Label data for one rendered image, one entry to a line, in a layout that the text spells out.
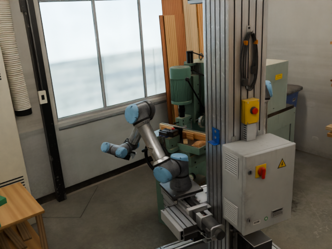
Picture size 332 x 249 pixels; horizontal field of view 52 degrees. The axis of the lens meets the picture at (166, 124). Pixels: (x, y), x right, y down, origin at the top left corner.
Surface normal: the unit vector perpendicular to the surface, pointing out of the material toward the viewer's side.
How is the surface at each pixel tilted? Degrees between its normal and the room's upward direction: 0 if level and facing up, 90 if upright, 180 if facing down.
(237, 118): 90
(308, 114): 90
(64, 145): 90
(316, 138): 90
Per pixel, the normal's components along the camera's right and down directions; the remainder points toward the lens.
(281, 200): 0.43, 0.26
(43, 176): 0.65, 0.21
